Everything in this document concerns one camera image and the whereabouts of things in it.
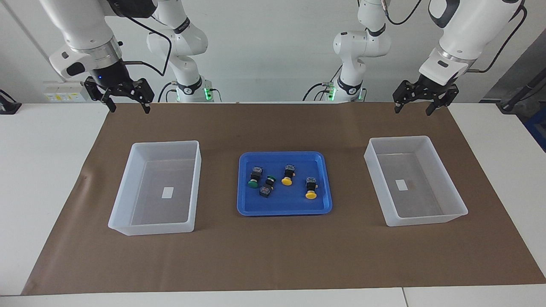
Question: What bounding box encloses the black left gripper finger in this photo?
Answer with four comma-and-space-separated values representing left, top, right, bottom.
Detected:
392, 80, 416, 114
425, 84, 460, 116

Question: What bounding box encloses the brown paper table mat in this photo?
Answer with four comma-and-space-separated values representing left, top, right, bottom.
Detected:
21, 101, 546, 296

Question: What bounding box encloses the black device on table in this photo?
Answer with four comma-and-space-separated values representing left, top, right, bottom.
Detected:
0, 89, 23, 115

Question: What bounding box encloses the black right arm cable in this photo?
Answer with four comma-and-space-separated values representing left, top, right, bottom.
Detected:
122, 15, 173, 77

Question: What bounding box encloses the black metal stand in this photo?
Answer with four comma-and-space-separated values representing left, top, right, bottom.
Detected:
499, 68, 546, 113

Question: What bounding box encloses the green push button switch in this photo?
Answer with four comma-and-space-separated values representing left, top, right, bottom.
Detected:
247, 166, 264, 188
259, 175, 277, 199

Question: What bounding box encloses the blue crate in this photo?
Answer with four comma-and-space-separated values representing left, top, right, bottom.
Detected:
524, 114, 546, 153

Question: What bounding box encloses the white wall socket strip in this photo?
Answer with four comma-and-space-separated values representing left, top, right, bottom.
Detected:
44, 81, 89, 103

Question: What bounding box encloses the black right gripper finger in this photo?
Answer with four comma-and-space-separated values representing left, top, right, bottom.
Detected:
84, 77, 117, 113
131, 78, 155, 115

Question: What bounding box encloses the blue plastic tray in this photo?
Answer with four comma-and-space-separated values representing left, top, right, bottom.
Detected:
237, 151, 333, 217

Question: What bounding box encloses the translucent white plastic box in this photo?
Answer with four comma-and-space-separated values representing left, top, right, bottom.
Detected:
363, 136, 469, 227
107, 140, 202, 236

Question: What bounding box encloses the black base cable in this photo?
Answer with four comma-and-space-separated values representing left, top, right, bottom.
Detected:
157, 81, 177, 103
302, 81, 342, 102

